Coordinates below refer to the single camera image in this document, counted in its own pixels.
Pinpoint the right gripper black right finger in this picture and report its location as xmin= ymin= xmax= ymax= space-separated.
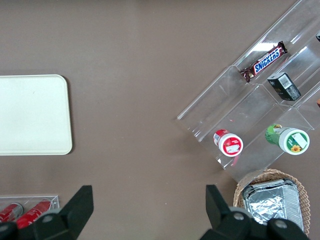
xmin=199 ymin=184 xmax=311 ymax=240

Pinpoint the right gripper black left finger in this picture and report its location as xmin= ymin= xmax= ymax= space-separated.
xmin=0 ymin=184 xmax=94 ymax=240

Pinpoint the wicker basket with foil container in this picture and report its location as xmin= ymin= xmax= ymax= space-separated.
xmin=233 ymin=168 xmax=311 ymax=236

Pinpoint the cream rectangular tray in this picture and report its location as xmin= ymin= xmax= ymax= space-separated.
xmin=0 ymin=74 xmax=73 ymax=156

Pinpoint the clear acrylic can holder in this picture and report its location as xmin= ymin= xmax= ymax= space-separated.
xmin=0 ymin=194 xmax=61 ymax=223

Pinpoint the red soda can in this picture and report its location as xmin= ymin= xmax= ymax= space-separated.
xmin=16 ymin=199 xmax=52 ymax=230
xmin=0 ymin=203 xmax=25 ymax=223

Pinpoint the aluminium foil container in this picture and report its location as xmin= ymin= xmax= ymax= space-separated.
xmin=241 ymin=177 xmax=305 ymax=233

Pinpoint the red strawberry yogurt cup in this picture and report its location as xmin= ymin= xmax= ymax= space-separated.
xmin=212 ymin=129 xmax=244 ymax=157

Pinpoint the green sunflower lid cup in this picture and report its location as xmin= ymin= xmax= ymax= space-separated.
xmin=264 ymin=123 xmax=311 ymax=156

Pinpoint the clear acrylic stepped display stand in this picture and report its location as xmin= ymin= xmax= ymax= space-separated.
xmin=176 ymin=0 xmax=320 ymax=183

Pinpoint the small black barcode box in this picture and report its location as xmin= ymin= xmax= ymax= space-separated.
xmin=266 ymin=71 xmax=302 ymax=102

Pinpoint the Snickers chocolate bar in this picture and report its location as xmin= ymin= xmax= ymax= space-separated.
xmin=239 ymin=40 xmax=288 ymax=83

